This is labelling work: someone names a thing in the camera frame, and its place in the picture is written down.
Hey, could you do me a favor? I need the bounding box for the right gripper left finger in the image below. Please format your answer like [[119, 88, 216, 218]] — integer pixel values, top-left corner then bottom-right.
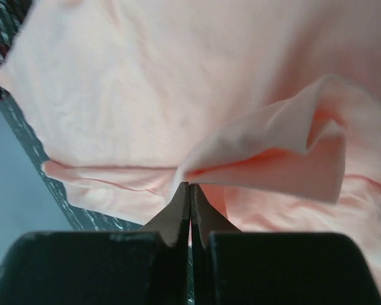
[[0, 183, 190, 304]]

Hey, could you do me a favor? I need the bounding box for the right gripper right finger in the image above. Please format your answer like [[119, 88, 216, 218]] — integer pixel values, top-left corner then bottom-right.
[[190, 184, 381, 304]]

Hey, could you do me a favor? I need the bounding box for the salmon pink t-shirt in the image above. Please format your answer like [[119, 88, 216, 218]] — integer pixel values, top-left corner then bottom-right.
[[0, 1, 381, 290]]

